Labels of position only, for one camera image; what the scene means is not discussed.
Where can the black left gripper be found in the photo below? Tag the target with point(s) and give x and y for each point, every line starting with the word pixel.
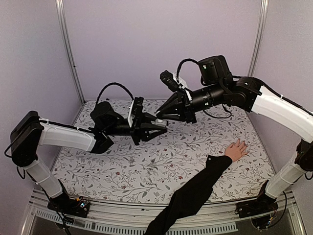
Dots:
pixel 142 131

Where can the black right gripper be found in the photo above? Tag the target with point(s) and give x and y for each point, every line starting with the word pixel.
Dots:
pixel 175 101

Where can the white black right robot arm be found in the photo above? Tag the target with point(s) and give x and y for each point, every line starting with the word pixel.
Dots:
pixel 250 94

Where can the black sleeved forearm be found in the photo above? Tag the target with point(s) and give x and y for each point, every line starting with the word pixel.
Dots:
pixel 187 200

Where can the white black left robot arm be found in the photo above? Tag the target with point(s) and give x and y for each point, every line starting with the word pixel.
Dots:
pixel 33 131

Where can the person's bare hand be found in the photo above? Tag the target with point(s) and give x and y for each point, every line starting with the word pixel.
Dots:
pixel 236 150

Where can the floral patterned table mat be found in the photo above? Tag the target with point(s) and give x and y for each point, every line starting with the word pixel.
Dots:
pixel 152 171

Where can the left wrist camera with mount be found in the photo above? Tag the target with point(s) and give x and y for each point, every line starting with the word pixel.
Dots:
pixel 135 111

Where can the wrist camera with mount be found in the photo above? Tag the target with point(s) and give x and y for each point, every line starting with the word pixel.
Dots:
pixel 172 83
pixel 135 111

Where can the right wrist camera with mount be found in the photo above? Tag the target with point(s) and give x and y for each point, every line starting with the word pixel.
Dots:
pixel 172 83

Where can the aluminium front rail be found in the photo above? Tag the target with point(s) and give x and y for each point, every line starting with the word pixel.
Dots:
pixel 113 218

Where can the right aluminium frame post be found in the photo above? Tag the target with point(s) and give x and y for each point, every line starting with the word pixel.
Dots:
pixel 259 36

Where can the aluminium frame post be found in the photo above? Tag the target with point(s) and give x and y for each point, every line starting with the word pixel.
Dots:
pixel 66 40
pixel 259 36

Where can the left aluminium frame post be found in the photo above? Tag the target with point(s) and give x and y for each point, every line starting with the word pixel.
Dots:
pixel 66 40

